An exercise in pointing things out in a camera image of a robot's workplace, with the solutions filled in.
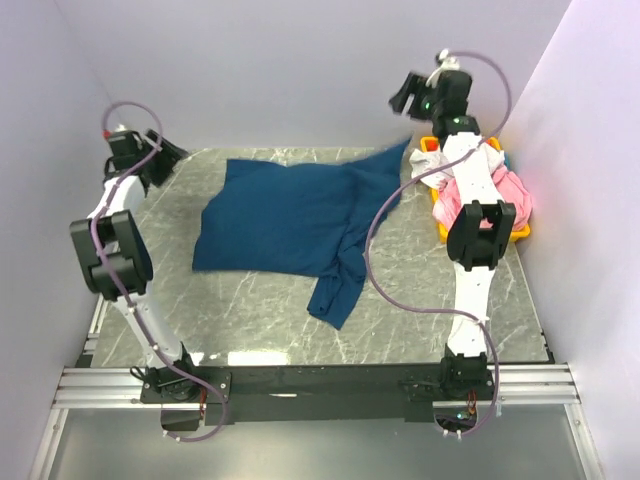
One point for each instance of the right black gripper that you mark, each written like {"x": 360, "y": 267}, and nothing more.
{"x": 409, "y": 88}

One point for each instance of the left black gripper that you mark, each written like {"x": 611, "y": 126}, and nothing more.
{"x": 169, "y": 155}

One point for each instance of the dark blue t shirt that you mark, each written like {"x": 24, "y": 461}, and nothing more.
{"x": 308, "y": 219}

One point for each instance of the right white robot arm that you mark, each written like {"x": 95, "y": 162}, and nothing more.
{"x": 478, "y": 238}

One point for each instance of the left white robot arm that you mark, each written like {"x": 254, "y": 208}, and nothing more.
{"x": 113, "y": 258}

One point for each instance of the white t shirt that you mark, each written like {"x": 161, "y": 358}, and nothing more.
{"x": 424, "y": 161}

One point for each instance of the black base beam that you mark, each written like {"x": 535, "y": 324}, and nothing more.
{"x": 338, "y": 392}

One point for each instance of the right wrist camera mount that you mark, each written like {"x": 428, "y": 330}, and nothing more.
{"x": 445, "y": 61}

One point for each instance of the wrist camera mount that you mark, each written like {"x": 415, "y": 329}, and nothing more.
{"x": 118, "y": 129}
{"x": 445, "y": 61}

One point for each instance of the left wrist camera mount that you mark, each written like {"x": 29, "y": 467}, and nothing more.
{"x": 118, "y": 129}

